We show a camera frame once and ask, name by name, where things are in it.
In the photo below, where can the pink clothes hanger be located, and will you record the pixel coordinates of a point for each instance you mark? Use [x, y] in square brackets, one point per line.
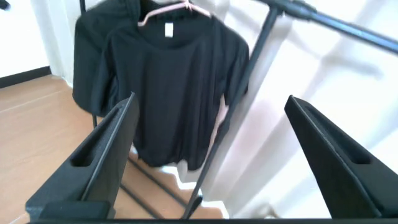
[174, 7]

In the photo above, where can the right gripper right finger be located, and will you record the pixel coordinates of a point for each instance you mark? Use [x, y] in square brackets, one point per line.
[342, 174]

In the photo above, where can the black garment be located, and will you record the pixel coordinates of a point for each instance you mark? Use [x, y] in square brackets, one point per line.
[177, 93]

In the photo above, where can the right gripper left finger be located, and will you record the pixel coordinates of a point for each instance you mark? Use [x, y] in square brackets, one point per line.
[99, 168]

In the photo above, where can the black clothes rack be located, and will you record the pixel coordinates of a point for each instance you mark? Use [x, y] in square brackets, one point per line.
[248, 68]

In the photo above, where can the black shorts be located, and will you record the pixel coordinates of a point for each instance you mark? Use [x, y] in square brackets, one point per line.
[87, 62]

